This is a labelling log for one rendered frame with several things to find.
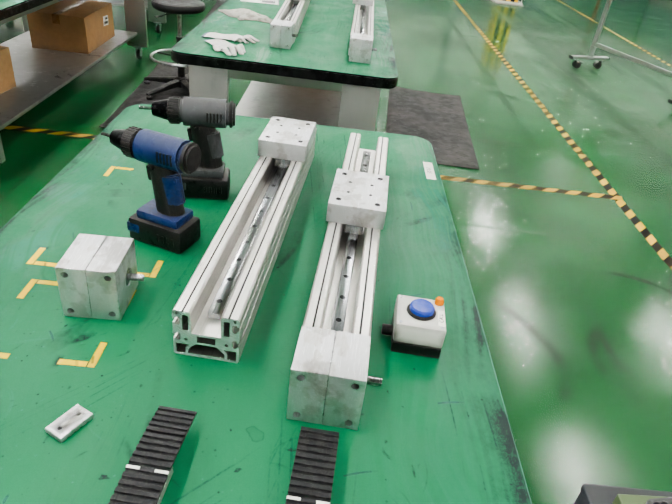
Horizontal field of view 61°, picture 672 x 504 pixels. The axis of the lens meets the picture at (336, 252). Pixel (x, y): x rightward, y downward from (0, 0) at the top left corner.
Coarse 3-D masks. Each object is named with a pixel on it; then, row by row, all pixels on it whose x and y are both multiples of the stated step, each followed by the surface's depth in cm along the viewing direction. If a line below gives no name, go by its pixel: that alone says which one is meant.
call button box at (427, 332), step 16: (400, 304) 94; (400, 320) 90; (416, 320) 91; (432, 320) 91; (400, 336) 91; (416, 336) 91; (432, 336) 90; (400, 352) 93; (416, 352) 92; (432, 352) 92
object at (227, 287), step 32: (256, 192) 119; (288, 192) 117; (224, 224) 104; (256, 224) 111; (288, 224) 122; (224, 256) 99; (256, 256) 97; (192, 288) 87; (224, 288) 93; (256, 288) 93; (192, 320) 85; (224, 320) 83; (192, 352) 87; (224, 352) 86
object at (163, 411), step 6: (162, 408) 75; (168, 408) 75; (174, 408) 75; (156, 414) 74; (162, 414) 74; (168, 414) 74; (174, 414) 74; (180, 414) 75; (186, 414) 75; (192, 414) 75; (186, 420) 74; (192, 420) 74
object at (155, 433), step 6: (150, 426) 72; (144, 432) 71; (150, 432) 71; (156, 432) 72; (162, 432) 71; (168, 432) 71; (174, 432) 72; (180, 432) 72; (186, 432) 72; (150, 438) 71; (156, 438) 71; (162, 438) 71; (168, 438) 71; (174, 438) 71; (180, 438) 71
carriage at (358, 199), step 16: (336, 176) 117; (352, 176) 118; (368, 176) 119; (384, 176) 119; (336, 192) 111; (352, 192) 112; (368, 192) 112; (384, 192) 113; (336, 208) 107; (352, 208) 107; (368, 208) 107; (384, 208) 108; (352, 224) 109; (368, 224) 108
